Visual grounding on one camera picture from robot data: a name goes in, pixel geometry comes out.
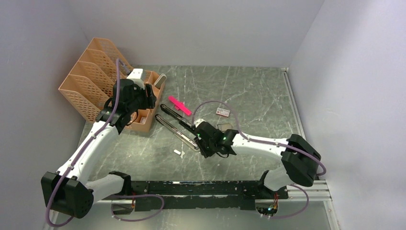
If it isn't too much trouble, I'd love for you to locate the black stapler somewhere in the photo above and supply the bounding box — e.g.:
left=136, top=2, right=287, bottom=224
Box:
left=155, top=103, right=200, bottom=152

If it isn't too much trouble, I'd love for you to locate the orange mesh file organizer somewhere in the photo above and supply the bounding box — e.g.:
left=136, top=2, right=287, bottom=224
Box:
left=58, top=37, right=165, bottom=132

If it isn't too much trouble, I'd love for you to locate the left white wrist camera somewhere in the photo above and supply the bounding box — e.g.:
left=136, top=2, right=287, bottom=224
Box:
left=126, top=69, right=146, bottom=90

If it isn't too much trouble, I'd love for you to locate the pink plastic staple remover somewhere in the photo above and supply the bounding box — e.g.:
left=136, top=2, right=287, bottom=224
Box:
left=168, top=96, right=192, bottom=116

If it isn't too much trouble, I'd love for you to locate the grey white device in organizer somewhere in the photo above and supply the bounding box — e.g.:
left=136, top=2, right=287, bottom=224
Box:
left=153, top=73, right=167, bottom=89

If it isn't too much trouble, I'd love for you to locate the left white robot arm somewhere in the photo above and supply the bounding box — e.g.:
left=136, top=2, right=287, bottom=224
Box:
left=41, top=79, right=157, bottom=219

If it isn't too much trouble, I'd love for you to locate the red white staple box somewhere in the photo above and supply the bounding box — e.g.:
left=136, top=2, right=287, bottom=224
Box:
left=215, top=107, right=230, bottom=117

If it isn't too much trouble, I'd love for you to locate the brown cardboard staple tray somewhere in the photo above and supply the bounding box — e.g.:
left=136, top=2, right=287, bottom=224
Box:
left=216, top=123, right=233, bottom=132

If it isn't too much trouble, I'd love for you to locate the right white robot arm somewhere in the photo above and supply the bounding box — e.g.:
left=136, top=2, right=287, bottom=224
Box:
left=192, top=119, right=321, bottom=198

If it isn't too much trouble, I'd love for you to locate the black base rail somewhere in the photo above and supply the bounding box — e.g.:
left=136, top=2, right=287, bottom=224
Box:
left=101, top=180, right=289, bottom=213

